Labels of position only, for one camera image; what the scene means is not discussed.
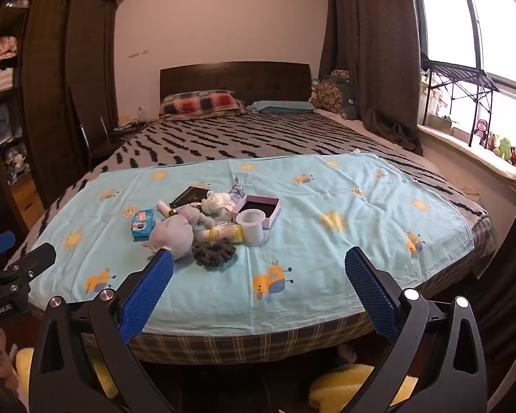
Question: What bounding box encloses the black flat box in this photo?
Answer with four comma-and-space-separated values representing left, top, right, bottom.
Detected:
169, 186, 210, 210

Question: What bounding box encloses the dark grey scrunchie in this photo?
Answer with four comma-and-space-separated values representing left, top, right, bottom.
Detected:
192, 239, 237, 271

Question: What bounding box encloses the dark wooden wardrobe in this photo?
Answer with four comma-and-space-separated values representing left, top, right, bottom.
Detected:
0, 0, 126, 235

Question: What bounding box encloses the pink open box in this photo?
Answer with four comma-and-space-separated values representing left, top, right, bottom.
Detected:
232, 195, 281, 230

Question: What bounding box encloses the grey zebra striped blanket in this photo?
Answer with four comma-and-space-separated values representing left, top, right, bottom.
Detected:
9, 109, 488, 267

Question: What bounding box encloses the black folding rack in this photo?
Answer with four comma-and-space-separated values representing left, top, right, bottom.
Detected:
420, 62, 500, 148

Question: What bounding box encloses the brown patterned cushion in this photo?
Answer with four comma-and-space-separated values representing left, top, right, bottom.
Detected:
311, 80, 345, 115

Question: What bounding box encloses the yellow fluffy towel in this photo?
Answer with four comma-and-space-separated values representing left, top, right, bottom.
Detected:
14, 346, 118, 400
307, 363, 419, 413

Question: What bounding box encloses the yellow bottle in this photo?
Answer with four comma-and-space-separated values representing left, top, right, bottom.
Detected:
196, 224, 245, 245

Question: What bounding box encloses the purple plush monkey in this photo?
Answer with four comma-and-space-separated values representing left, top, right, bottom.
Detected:
475, 119, 491, 147

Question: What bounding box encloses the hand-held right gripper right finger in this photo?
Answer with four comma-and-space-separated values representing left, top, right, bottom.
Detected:
344, 246, 488, 413

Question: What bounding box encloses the light blue printed sheet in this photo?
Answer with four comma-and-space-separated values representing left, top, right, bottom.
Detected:
28, 152, 474, 337

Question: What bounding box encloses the plaid pillow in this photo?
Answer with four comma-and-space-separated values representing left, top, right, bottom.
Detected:
159, 90, 247, 120

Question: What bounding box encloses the teal pillow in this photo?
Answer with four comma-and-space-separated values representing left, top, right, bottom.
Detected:
247, 100, 317, 115

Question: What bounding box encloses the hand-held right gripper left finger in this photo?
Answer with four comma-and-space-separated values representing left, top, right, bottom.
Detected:
28, 248, 175, 413

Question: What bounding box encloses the grey plush toy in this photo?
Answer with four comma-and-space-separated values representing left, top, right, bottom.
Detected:
143, 205, 218, 261

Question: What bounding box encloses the metal frame chair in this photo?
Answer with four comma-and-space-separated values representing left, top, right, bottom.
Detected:
69, 86, 132, 169

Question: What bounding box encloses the window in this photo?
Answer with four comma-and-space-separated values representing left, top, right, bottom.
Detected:
413, 0, 516, 110

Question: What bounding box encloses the dark wooden headboard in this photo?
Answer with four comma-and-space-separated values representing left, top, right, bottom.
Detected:
160, 63, 312, 115

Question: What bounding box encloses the blue tissue packet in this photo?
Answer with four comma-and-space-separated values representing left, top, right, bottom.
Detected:
131, 208, 158, 239

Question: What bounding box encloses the brown curtain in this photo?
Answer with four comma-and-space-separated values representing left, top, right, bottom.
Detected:
318, 0, 424, 156

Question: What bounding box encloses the stack of folded clothes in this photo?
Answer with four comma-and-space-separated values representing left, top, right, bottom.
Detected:
0, 36, 19, 92

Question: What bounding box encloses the white plastic cup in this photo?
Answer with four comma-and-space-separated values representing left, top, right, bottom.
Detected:
236, 209, 268, 246

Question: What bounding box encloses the person's left hand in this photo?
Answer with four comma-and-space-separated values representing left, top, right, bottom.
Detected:
0, 330, 17, 393

